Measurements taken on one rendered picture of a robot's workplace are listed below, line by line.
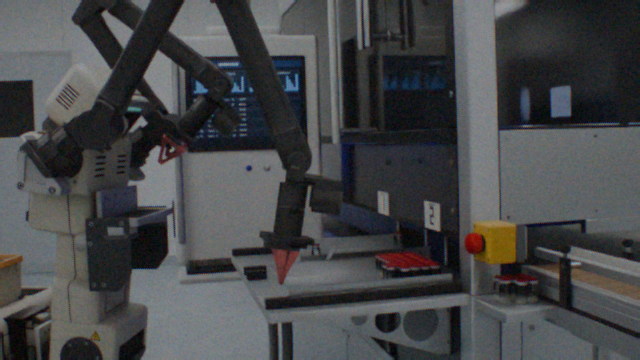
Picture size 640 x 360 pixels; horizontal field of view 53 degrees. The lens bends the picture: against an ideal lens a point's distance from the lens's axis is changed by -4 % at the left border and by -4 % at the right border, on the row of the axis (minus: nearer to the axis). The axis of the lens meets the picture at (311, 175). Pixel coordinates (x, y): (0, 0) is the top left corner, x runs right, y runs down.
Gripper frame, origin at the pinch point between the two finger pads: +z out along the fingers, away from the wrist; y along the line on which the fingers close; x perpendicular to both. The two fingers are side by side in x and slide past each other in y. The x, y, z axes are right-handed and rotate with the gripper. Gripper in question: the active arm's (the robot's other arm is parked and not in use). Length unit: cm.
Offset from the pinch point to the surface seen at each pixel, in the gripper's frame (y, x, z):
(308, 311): 3.8, -10.6, 3.6
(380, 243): 39, 54, -4
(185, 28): -20, 543, -147
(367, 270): 24.4, 19.8, -1.0
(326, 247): 23, 54, -2
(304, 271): 9.2, 19.7, 0.7
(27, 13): -174, 544, -138
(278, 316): -1.7, -10.6, 5.0
